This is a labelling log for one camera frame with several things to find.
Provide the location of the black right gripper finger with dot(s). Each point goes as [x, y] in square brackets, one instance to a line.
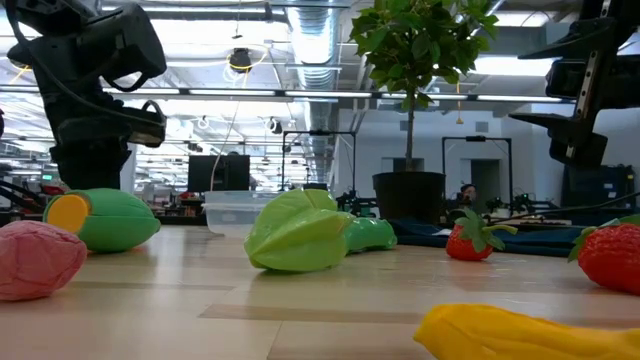
[575, 45]
[575, 142]

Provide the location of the light green toy starfruit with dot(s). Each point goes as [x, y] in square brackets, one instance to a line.
[300, 235]

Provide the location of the black ceiling camera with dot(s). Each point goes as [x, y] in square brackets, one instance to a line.
[240, 59]

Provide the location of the person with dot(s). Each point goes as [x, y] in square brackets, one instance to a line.
[468, 192]

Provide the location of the pink round toy fruit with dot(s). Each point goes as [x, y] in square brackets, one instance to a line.
[35, 260]

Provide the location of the black metal rig frame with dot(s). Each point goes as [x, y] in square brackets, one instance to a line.
[476, 138]
[317, 132]

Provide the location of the green toy cucumber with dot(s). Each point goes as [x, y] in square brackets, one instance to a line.
[372, 234]

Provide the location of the potted green plant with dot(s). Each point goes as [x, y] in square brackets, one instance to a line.
[410, 197]

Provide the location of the black background robot arm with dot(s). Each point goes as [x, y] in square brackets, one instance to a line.
[522, 202]
[357, 205]

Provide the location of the clear plastic tupperware container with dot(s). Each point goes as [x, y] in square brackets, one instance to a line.
[225, 215]

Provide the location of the white building column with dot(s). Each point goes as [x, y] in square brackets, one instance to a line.
[129, 175]

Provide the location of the black computer monitor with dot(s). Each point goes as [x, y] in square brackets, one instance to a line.
[235, 172]

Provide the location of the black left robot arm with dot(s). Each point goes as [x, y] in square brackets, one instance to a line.
[55, 12]

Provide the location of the dark blue folded cloth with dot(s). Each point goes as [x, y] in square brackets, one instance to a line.
[530, 242]

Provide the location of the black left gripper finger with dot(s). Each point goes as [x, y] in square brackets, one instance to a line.
[90, 167]
[110, 127]

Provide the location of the black cabinet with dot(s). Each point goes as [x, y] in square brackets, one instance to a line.
[595, 192]

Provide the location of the green toy fruit yellow end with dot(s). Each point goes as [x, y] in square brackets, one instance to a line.
[115, 225]

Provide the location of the black aluminium table frame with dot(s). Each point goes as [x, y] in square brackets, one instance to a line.
[180, 220]

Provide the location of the yellow toy chili pepper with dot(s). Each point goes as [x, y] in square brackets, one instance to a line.
[500, 335]

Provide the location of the silver ceiling duct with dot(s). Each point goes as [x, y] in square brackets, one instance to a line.
[315, 40]

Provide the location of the red toy strawberry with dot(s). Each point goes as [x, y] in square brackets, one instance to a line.
[465, 247]
[610, 260]

